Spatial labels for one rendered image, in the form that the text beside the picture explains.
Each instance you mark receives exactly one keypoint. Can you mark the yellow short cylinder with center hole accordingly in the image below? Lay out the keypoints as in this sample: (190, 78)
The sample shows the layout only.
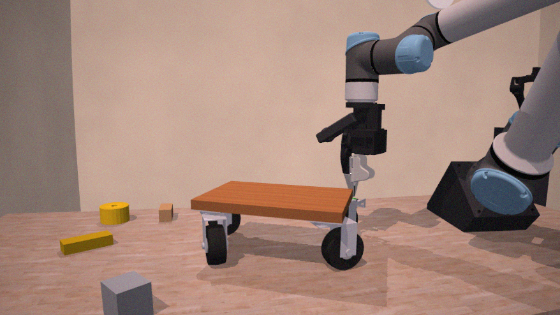
(114, 213)

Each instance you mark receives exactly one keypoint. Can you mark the brown rectangular block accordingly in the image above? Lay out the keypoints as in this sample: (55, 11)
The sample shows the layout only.
(166, 212)

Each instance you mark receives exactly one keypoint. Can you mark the yellow rectangular bar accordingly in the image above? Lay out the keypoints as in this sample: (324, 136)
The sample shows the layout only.
(86, 242)

